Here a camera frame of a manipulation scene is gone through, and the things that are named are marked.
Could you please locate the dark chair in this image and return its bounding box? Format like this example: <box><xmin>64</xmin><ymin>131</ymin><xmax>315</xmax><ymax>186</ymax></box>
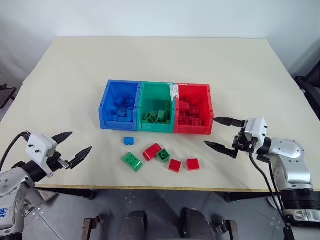
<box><xmin>293</xmin><ymin>66</ymin><xmax>320</xmax><ymax>111</ymax></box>

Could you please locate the square red toy brick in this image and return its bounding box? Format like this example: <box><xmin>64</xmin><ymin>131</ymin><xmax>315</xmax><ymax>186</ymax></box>
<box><xmin>168</xmin><ymin>158</ymin><xmax>183</xmax><ymax>173</ymax></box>
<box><xmin>185</xmin><ymin>157</ymin><xmax>202</xmax><ymax>172</ymax></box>

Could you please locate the red plastic bin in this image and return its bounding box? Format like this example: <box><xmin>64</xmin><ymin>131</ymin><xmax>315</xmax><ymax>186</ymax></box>
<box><xmin>173</xmin><ymin>83</ymin><xmax>215</xmax><ymax>136</ymax></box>

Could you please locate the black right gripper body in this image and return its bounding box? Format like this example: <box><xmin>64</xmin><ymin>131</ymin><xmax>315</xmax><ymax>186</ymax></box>
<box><xmin>231</xmin><ymin>126</ymin><xmax>258</xmax><ymax>155</ymax></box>

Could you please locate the white torn bin label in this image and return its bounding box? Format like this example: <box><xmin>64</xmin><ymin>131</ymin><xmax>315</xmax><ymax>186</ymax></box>
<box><xmin>169</xmin><ymin>83</ymin><xmax>179</xmax><ymax>102</ymax></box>

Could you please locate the green plastic bin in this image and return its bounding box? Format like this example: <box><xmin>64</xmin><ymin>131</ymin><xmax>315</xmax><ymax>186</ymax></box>
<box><xmin>136</xmin><ymin>81</ymin><xmax>177</xmax><ymax>134</ymax></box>

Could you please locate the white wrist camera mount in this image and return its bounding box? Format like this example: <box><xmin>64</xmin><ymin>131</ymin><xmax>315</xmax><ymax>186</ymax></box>
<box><xmin>243</xmin><ymin>116</ymin><xmax>268</xmax><ymax>145</ymax></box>
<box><xmin>25</xmin><ymin>134</ymin><xmax>58</xmax><ymax>179</ymax></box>

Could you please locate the long red toy brick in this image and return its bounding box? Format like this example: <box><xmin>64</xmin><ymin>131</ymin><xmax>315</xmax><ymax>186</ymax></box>
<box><xmin>142</xmin><ymin>143</ymin><xmax>163</xmax><ymax>162</ymax></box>

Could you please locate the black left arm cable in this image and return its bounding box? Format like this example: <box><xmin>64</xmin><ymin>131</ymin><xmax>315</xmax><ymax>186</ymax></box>
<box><xmin>0</xmin><ymin>130</ymin><xmax>31</xmax><ymax>172</ymax></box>

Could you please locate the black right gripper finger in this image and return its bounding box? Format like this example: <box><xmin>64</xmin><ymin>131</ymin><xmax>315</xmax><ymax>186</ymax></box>
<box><xmin>213</xmin><ymin>116</ymin><xmax>248</xmax><ymax>129</ymax></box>
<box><xmin>203</xmin><ymin>140</ymin><xmax>239</xmax><ymax>160</ymax></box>

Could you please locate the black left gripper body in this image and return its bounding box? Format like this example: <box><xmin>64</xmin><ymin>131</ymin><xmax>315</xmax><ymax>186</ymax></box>
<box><xmin>48</xmin><ymin>150</ymin><xmax>72</xmax><ymax>174</ymax></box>

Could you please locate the black table frame bar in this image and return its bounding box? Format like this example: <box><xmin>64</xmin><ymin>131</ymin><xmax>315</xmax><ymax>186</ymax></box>
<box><xmin>34</xmin><ymin>187</ymin><xmax>96</xmax><ymax>201</ymax></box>
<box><xmin>214</xmin><ymin>190</ymin><xmax>274</xmax><ymax>204</ymax></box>

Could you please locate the small green toy brick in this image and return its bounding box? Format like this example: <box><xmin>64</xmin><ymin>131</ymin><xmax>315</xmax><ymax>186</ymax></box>
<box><xmin>156</xmin><ymin>148</ymin><xmax>172</xmax><ymax>164</ymax></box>

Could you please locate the blue plastic bin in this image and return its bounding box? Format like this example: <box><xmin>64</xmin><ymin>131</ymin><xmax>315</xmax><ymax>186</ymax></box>
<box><xmin>98</xmin><ymin>79</ymin><xmax>142</xmax><ymax>131</ymax></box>

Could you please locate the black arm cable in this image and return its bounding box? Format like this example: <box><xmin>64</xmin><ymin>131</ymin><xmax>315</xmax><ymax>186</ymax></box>
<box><xmin>248</xmin><ymin>151</ymin><xmax>296</xmax><ymax>240</ymax></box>
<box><xmin>0</xmin><ymin>130</ymin><xmax>31</xmax><ymax>172</ymax></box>

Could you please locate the dark rounded shape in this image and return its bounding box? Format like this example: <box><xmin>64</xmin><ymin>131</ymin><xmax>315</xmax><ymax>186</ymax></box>
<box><xmin>179</xmin><ymin>207</ymin><xmax>216</xmax><ymax>240</ymax></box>
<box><xmin>120</xmin><ymin>209</ymin><xmax>149</xmax><ymax>240</ymax></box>

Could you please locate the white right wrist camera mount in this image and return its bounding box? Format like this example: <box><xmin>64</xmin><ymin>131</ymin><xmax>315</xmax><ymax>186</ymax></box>
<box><xmin>243</xmin><ymin>116</ymin><xmax>268</xmax><ymax>145</ymax></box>

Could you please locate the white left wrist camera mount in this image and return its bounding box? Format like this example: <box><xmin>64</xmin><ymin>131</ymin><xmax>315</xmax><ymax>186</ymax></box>
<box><xmin>25</xmin><ymin>134</ymin><xmax>58</xmax><ymax>179</ymax></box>

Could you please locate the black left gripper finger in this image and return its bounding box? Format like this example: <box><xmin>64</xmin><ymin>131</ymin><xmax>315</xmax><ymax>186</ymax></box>
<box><xmin>66</xmin><ymin>146</ymin><xmax>93</xmax><ymax>171</ymax></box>
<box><xmin>51</xmin><ymin>131</ymin><xmax>74</xmax><ymax>145</ymax></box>

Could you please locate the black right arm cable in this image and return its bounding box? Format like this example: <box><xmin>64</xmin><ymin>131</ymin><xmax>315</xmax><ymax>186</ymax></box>
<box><xmin>248</xmin><ymin>151</ymin><xmax>296</xmax><ymax>240</ymax></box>

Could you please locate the dark brown stand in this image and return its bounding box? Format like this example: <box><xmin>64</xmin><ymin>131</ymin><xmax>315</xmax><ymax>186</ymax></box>
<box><xmin>0</xmin><ymin>83</ymin><xmax>17</xmax><ymax>109</ymax></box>

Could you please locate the long green toy brick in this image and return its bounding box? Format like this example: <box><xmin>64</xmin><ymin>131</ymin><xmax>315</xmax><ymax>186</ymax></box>
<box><xmin>121</xmin><ymin>151</ymin><xmax>144</xmax><ymax>173</ymax></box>

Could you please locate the rusty brown bracket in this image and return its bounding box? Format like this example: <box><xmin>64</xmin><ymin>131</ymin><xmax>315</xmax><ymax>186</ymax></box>
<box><xmin>81</xmin><ymin>216</ymin><xmax>99</xmax><ymax>240</ymax></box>
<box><xmin>221</xmin><ymin>219</ymin><xmax>239</xmax><ymax>240</ymax></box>

